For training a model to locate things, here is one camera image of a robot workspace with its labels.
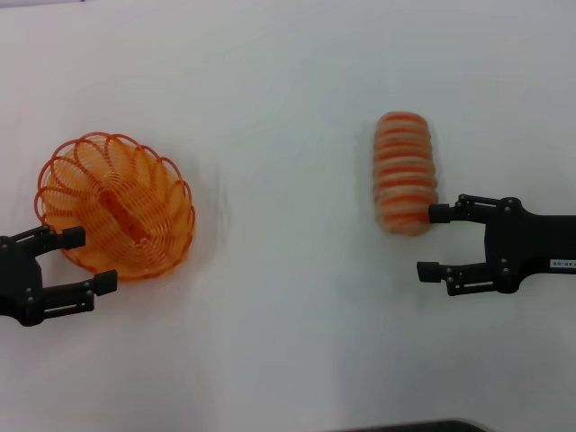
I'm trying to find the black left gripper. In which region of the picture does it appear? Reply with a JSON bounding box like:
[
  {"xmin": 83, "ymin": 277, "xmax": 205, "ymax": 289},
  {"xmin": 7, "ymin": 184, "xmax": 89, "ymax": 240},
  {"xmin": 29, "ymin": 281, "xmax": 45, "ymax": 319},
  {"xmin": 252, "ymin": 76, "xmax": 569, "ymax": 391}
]
[{"xmin": 0, "ymin": 225, "xmax": 119, "ymax": 328}]

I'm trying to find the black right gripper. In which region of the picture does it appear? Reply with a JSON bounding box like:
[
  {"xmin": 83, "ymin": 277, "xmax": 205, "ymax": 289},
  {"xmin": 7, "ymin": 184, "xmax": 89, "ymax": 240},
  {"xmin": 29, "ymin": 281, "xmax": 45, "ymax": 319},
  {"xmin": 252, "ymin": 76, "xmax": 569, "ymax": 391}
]
[{"xmin": 416, "ymin": 193, "xmax": 576, "ymax": 297}]

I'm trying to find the orange striped bread loaf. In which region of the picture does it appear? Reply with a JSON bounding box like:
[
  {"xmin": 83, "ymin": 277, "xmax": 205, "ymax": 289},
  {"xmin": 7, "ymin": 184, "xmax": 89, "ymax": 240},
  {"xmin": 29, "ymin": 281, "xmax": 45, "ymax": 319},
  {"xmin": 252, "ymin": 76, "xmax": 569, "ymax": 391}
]
[{"xmin": 372, "ymin": 110, "xmax": 440, "ymax": 238}]

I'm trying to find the orange wire basket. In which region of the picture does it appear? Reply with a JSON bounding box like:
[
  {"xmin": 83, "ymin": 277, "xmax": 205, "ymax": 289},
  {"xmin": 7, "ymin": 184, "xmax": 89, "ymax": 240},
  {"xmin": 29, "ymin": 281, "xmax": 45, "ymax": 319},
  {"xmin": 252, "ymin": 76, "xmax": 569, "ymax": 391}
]
[{"xmin": 33, "ymin": 130, "xmax": 197, "ymax": 284}]

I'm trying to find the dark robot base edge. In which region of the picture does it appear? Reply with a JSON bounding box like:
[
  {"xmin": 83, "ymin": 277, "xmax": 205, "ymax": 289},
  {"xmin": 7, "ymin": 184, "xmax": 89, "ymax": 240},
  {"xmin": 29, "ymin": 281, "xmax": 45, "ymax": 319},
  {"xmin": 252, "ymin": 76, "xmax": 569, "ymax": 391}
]
[{"xmin": 332, "ymin": 418, "xmax": 491, "ymax": 432}]

